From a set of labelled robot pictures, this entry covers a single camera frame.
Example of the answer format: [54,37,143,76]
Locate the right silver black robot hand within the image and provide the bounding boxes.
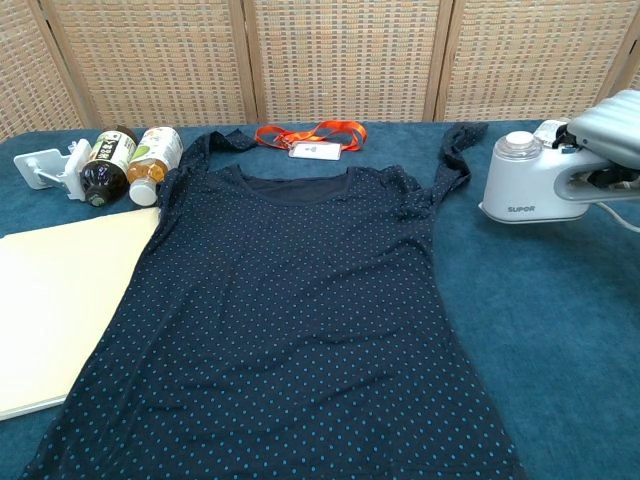
[552,89,640,194]

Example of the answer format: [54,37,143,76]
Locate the white handheld steam iron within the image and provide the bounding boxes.
[478,130,640,224]

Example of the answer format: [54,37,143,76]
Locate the navy polka dot shirt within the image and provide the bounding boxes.
[19,122,526,480]

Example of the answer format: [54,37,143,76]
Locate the amber drink bottle white label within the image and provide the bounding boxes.
[533,118,572,150]

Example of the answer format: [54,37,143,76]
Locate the blue carpet table cover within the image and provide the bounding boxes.
[0,117,640,480]

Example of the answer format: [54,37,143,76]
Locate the wicker folding screen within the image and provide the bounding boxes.
[0,0,640,144]

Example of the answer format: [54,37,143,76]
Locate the white ID badge card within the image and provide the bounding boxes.
[288,141,344,162]

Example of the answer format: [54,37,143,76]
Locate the green label tea bottle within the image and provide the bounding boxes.
[127,126,184,206]

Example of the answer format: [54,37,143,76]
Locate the dark tea bottle black cap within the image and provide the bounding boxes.
[79,125,139,209]

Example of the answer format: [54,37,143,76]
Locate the white plastic phone stand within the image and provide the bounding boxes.
[13,138,94,203]

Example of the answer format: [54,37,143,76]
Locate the cream paper folder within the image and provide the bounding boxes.
[0,206,162,422]

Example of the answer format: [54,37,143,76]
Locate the orange lanyard strap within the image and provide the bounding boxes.
[255,120,369,154]

